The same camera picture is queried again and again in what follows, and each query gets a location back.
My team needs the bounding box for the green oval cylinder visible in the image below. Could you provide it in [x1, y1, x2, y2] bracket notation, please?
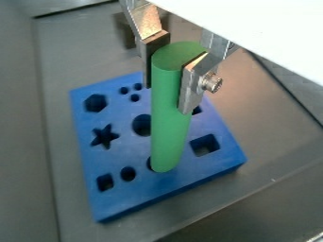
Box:
[150, 42, 204, 172]

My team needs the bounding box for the blue foam shape board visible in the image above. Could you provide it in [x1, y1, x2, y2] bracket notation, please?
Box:
[69, 73, 246, 222]

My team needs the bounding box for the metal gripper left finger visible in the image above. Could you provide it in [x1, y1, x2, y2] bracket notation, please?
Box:
[119, 0, 171, 88]

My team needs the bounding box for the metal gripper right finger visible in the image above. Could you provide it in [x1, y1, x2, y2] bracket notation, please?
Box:
[178, 29, 240, 114]

